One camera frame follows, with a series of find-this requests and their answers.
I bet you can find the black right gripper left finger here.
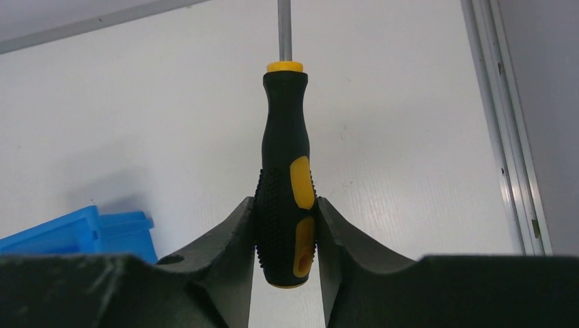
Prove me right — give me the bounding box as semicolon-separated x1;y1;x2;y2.
1;197;255;327

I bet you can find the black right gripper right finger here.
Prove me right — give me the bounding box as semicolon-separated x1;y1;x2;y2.
317;197;578;327

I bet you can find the black yellow screwdriver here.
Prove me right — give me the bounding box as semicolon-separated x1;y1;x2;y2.
253;1;317;288

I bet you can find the blue plastic bin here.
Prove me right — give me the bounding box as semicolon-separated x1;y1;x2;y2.
1;205;158;264

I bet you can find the aluminium frame post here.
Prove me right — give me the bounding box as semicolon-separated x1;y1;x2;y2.
461;1;553;256

